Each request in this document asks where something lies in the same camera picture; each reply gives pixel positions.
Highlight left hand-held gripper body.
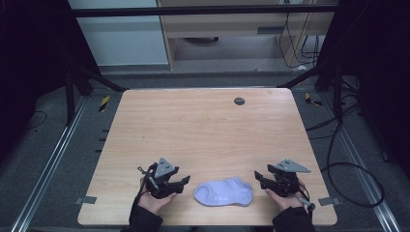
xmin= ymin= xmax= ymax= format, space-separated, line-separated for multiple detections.
xmin=145 ymin=157 xmax=180 ymax=200

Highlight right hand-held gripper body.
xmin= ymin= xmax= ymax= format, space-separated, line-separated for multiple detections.
xmin=266 ymin=158 xmax=312 ymax=198

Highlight person's right hand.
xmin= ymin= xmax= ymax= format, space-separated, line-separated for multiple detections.
xmin=264 ymin=181 xmax=308 ymax=213

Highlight person's left hand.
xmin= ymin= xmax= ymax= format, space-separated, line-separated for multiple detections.
xmin=136 ymin=176 xmax=179 ymax=217

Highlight grey tape strip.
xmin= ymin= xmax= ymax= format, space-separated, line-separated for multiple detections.
xmin=73 ymin=195 xmax=98 ymax=206
xmin=317 ymin=196 xmax=341 ymax=207

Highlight yellow black hazard tape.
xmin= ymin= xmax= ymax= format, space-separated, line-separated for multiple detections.
xmin=98 ymin=95 xmax=111 ymax=113
xmin=304 ymin=92 xmax=324 ymax=107

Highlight black metal stand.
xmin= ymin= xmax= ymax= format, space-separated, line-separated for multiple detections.
xmin=63 ymin=59 xmax=129 ymax=128
xmin=278 ymin=59 xmax=345 ymax=124

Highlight white cabinet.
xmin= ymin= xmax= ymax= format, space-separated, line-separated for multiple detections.
xmin=68 ymin=0 xmax=170 ymax=68

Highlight dark curtain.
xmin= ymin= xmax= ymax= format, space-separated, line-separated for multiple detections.
xmin=0 ymin=0 xmax=102 ymax=162
xmin=317 ymin=0 xmax=410 ymax=178

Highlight light wooden desk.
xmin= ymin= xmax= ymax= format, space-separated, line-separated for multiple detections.
xmin=156 ymin=0 xmax=336 ymax=72

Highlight black horizontal crossbar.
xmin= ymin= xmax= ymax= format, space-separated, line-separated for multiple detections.
xmin=68 ymin=4 xmax=340 ymax=19

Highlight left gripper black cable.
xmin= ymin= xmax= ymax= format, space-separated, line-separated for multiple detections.
xmin=129 ymin=164 xmax=157 ymax=223

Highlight right gripper cable with plug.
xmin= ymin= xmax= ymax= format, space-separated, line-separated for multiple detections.
xmin=296 ymin=183 xmax=317 ymax=214

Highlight aluminium floor rail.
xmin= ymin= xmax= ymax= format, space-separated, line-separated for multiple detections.
xmin=9 ymin=96 xmax=89 ymax=232
xmin=320 ymin=91 xmax=403 ymax=232

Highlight looped black floor cable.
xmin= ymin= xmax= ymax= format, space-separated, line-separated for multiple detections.
xmin=305 ymin=101 xmax=386 ymax=209

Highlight hanging black desk cables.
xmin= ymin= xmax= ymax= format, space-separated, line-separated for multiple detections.
xmin=278 ymin=12 xmax=323 ymax=70

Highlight thin black floor cable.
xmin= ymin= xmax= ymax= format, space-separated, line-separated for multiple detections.
xmin=26 ymin=110 xmax=48 ymax=131

